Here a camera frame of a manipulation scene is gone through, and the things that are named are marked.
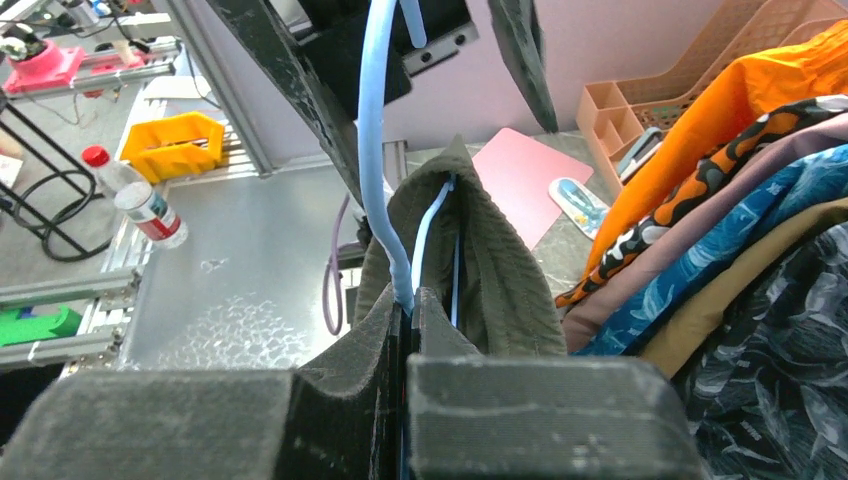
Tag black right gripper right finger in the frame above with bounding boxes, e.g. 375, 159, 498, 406
406, 288, 705, 479

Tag yellow plastic bin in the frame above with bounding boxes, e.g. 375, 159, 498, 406
119, 112, 225, 184

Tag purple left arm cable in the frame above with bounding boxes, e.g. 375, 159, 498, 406
321, 193, 366, 337

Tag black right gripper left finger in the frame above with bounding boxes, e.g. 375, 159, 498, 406
1, 291, 399, 479

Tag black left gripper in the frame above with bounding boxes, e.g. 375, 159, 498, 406
205, 0, 560, 207

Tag blue wire hanger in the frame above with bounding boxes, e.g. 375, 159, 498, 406
357, 1, 456, 324

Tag pink red equipment stand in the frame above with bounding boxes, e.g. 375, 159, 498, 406
1, 26, 182, 100

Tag pink hanging shorts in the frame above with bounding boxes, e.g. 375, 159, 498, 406
562, 113, 847, 355

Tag dark leaf-print shorts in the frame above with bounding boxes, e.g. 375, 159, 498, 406
674, 224, 847, 479

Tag peach desk organizer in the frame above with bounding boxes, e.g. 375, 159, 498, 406
576, 0, 847, 195

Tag orange hanging shorts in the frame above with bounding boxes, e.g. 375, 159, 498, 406
584, 19, 847, 274

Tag clear plastic water bottle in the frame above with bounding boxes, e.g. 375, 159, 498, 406
81, 145, 188, 249

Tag green plastic part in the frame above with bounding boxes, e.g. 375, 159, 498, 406
1, 306, 82, 347

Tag blue patterned shorts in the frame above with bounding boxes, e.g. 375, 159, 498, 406
576, 144, 848, 359

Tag white stapler in organizer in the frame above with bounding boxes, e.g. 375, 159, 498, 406
616, 127, 663, 184

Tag olive green shorts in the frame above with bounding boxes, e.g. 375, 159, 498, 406
388, 136, 567, 356

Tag black orange patterned shorts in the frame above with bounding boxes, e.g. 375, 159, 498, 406
554, 94, 847, 308

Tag blue correction tape package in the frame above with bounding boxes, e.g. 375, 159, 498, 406
548, 177, 609, 240

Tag pink clipboard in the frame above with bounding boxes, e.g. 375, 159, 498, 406
472, 128, 594, 249

